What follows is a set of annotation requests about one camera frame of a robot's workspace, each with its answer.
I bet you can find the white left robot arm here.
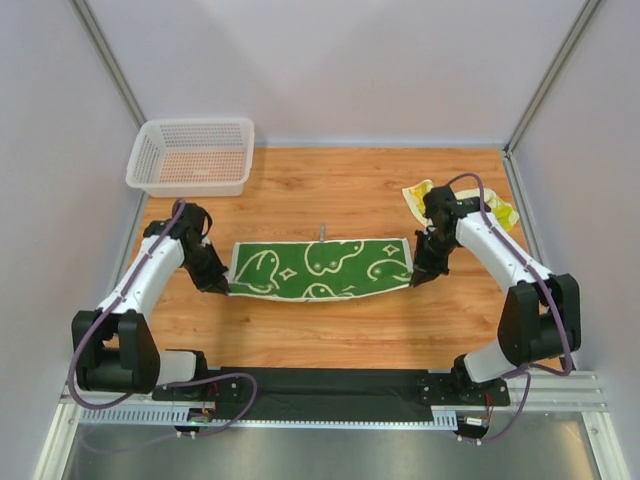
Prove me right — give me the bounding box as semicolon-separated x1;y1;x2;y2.
68;200;230;394

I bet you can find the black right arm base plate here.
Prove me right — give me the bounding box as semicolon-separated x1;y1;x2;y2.
418;373;511;407

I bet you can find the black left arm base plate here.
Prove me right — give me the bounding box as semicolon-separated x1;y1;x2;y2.
151;377;252;403

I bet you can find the yellow and cream crumpled towel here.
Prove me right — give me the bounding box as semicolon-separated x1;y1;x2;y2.
402;179;519;232

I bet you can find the green and cream patterned towel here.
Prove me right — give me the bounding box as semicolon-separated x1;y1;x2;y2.
228;238;413;302

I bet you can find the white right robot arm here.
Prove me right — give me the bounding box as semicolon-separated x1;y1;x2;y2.
410;193;582;384

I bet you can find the aluminium right corner post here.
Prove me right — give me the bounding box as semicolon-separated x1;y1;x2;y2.
503;0;604;157

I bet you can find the white perforated plastic basket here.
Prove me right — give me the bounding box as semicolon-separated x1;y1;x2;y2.
125;118;255;198

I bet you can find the aluminium corner post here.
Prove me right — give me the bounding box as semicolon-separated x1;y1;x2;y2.
69;0;147;128
503;0;604;157

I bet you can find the grey slotted cable duct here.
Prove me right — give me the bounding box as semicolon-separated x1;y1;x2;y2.
79;404;459;430

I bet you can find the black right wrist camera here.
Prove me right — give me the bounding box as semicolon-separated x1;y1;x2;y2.
423;185;457;218

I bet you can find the aluminium left corner post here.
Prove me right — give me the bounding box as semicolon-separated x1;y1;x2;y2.
69;0;147;128

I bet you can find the aluminium front frame rail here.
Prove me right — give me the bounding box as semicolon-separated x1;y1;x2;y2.
67;358;606;410

